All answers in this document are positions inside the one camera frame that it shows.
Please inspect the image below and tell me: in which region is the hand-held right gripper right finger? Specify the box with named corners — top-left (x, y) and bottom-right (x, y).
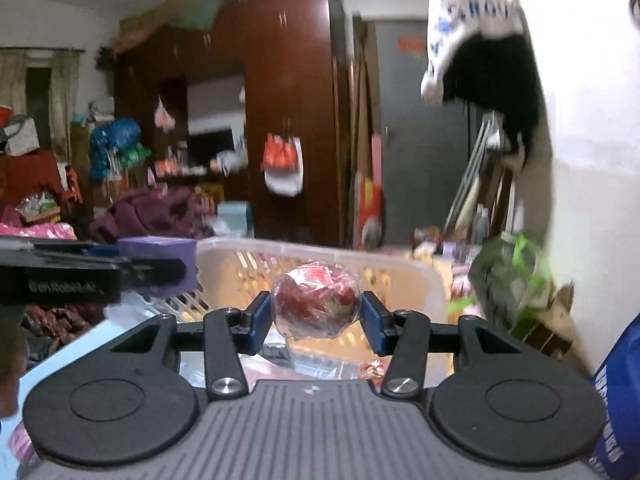
top-left (360, 291), bottom-right (532, 399)

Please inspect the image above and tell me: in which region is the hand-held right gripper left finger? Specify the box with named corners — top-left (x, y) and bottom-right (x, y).
top-left (107, 291), bottom-right (274, 402)

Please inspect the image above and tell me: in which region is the purple box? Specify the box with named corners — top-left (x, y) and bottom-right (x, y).
top-left (118, 236), bottom-right (199, 297)

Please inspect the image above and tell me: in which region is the white plastic basket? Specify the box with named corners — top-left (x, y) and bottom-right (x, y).
top-left (145, 237), bottom-right (450, 356)

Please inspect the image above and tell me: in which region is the red ball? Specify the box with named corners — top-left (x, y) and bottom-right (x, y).
top-left (271, 261), bottom-right (362, 342)

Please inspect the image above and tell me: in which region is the pink printed blanket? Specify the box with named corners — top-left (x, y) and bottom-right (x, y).
top-left (0, 222), bottom-right (79, 242)

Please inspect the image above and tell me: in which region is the maroon cloth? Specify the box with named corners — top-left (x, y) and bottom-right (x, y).
top-left (89, 187), bottom-right (213, 247)

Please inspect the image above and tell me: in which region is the teal box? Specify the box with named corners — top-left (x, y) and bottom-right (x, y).
top-left (217, 201), bottom-right (251, 234)

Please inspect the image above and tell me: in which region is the red cloth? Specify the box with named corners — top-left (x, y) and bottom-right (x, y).
top-left (0, 152), bottom-right (67, 212)

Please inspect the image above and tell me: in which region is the blue plastic bag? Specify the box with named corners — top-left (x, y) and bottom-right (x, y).
top-left (88, 118), bottom-right (142, 184)

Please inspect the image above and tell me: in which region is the white paper bag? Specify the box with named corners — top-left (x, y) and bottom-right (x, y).
top-left (2, 117), bottom-right (40, 157)

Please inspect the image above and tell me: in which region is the green plastic bag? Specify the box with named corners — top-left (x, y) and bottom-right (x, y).
top-left (469, 232), bottom-right (554, 332)

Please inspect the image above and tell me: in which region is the small pink plastic bag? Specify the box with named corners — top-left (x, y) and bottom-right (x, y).
top-left (152, 97), bottom-right (177, 134)

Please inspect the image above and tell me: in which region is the patterned curtain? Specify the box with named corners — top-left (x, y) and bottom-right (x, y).
top-left (0, 48), bottom-right (82, 152)

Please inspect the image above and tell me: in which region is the orange and white plastic bag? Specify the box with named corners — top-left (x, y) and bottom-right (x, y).
top-left (261, 132), bottom-right (305, 197)

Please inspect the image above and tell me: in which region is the cardboard box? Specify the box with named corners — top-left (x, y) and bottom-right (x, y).
top-left (509, 284), bottom-right (593, 377)

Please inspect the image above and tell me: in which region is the grey door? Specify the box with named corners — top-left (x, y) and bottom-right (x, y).
top-left (374, 22), bottom-right (482, 244)

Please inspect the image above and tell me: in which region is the brown wooden wardrobe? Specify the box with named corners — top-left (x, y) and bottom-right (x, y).
top-left (114, 0), bottom-right (352, 250)

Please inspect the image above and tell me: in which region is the green bundle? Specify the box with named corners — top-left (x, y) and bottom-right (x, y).
top-left (169, 0), bottom-right (282, 32)

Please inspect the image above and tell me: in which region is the blue printed packet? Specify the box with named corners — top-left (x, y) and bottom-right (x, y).
top-left (589, 312), bottom-right (640, 480)

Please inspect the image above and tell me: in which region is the black hanging garment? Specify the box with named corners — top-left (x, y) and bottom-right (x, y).
top-left (442, 32), bottom-right (547, 169)

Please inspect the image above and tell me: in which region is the white cloth with blue print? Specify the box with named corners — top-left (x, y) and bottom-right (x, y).
top-left (420, 0), bottom-right (524, 107)

